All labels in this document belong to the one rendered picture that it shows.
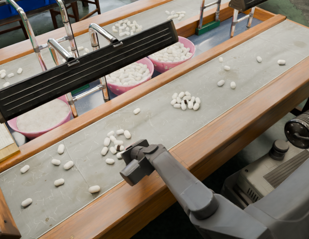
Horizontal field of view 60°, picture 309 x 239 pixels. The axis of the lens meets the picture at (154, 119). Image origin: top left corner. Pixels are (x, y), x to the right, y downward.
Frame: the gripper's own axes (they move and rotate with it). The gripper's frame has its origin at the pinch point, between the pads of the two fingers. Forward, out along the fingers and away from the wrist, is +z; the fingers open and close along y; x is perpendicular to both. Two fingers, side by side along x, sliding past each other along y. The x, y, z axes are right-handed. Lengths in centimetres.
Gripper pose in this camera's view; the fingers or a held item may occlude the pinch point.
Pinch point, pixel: (127, 151)
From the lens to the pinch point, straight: 98.4
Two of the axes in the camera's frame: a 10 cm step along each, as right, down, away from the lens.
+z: -4.8, 0.1, 8.8
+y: -7.8, 4.6, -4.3
